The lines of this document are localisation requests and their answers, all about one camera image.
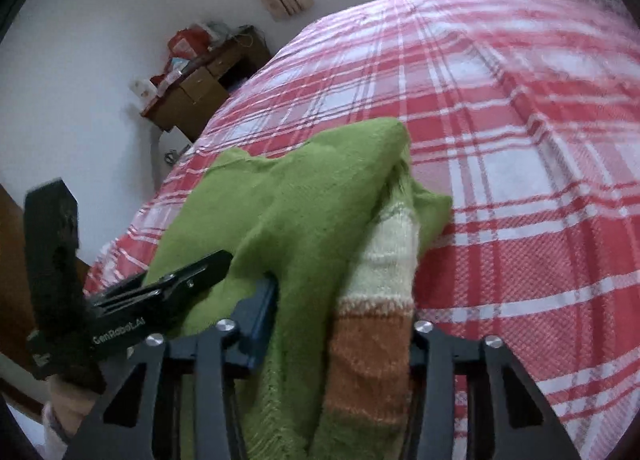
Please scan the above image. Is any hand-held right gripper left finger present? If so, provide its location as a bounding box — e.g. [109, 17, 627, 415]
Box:
[62, 275, 281, 460]

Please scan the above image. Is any brown wooden desk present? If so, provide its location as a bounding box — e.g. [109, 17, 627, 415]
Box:
[140, 26, 273, 143]

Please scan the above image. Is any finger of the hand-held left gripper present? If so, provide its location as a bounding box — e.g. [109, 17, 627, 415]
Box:
[142, 249, 234, 339]

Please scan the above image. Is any white flat box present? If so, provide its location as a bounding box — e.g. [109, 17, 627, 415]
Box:
[165, 57, 193, 85]

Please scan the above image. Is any person's left forearm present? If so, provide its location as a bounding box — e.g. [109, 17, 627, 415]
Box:
[42, 377, 101, 446]

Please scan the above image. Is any pale green bag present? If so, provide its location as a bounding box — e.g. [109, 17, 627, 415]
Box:
[202, 22, 228, 45]

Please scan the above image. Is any brown wooden door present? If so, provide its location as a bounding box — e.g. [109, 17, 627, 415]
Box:
[0, 182, 38, 366]

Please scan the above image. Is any red gift box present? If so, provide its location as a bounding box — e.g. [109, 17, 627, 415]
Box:
[167, 27, 211, 60]

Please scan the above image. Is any bed with red plaid sheet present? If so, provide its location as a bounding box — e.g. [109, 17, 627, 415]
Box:
[82, 0, 640, 460]

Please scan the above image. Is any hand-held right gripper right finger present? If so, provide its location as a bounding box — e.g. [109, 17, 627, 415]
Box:
[409, 320, 583, 460]

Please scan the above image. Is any green striped knit sweater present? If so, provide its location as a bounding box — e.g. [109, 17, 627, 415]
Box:
[142, 117, 453, 460]

